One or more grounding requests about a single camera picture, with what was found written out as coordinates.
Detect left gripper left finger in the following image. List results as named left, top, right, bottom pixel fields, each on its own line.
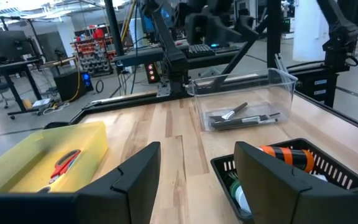
left=78, top=142, right=161, bottom=224

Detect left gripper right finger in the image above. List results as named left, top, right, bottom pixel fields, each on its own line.
left=234, top=141, right=358, bottom=224

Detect green paint bottle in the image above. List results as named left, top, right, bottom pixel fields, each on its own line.
left=228, top=179, right=252, bottom=215

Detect orange paint bottle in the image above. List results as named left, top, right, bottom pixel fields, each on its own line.
left=259, top=144, right=329, bottom=183

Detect red scissors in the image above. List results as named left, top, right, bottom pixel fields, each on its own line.
left=47, top=149, right=82, bottom=185

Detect paintbrush black handle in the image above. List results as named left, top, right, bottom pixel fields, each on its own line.
left=209, top=101, right=249, bottom=123

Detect fan paintbrush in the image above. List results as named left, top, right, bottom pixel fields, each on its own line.
left=210, top=111, right=282, bottom=131

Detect yellow translucent plastic bin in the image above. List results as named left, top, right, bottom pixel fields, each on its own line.
left=0, top=121, right=109, bottom=194

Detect clear plastic bin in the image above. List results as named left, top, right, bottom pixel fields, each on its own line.
left=186, top=67, right=298, bottom=132

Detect black slotted plastic basket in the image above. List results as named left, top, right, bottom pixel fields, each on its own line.
left=210, top=138, right=358, bottom=223

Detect white column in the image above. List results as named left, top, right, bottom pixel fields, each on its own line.
left=292, top=0, right=331, bottom=62

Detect black drawer cabinet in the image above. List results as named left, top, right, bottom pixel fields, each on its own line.
left=296, top=73, right=338, bottom=108

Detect red parts bin shelf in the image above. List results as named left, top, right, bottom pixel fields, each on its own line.
left=71, top=27, right=114, bottom=77

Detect black computer tower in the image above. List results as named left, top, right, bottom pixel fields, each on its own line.
left=53, top=70, right=94, bottom=102

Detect black background desk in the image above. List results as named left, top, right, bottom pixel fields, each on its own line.
left=0, top=55, right=77, bottom=121

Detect black computer monitor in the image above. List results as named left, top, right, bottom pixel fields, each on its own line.
left=0, top=29, right=34, bottom=60
left=35, top=30, right=68, bottom=62

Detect grey metal corner bracket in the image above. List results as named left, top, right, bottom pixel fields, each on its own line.
left=156, top=81, right=172, bottom=98

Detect black aluminium rig frame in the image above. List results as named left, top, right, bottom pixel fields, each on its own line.
left=70, top=0, right=358, bottom=138

